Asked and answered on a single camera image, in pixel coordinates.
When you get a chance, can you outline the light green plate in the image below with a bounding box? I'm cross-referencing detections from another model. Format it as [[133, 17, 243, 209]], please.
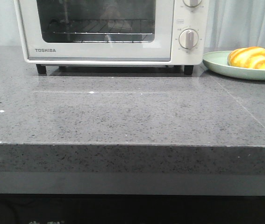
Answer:
[[203, 51, 265, 81]]

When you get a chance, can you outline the oven control knob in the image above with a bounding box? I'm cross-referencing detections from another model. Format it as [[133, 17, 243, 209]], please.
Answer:
[[183, 0, 202, 7], [179, 29, 199, 49]]

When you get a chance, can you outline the oven glass door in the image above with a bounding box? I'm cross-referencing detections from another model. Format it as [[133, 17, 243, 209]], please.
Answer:
[[14, 0, 174, 61]]

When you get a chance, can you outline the yellow striped bread roll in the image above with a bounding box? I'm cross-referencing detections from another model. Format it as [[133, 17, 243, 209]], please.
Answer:
[[227, 46, 265, 70]]

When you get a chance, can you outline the white Toshiba toaster oven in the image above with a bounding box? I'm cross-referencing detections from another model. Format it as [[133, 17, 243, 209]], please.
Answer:
[[14, 0, 209, 75]]

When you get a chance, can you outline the upper oven control knob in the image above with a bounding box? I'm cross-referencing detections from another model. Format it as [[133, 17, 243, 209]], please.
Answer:
[[183, 0, 202, 7]]

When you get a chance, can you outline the lower oven control knob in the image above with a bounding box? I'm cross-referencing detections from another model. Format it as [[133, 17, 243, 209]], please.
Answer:
[[179, 29, 199, 49]]

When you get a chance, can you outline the white curtain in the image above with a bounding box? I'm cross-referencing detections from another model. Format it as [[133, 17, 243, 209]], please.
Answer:
[[0, 0, 265, 49]]

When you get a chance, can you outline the metal oven wire rack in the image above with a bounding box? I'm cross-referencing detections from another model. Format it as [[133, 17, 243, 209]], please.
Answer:
[[42, 19, 155, 43]]

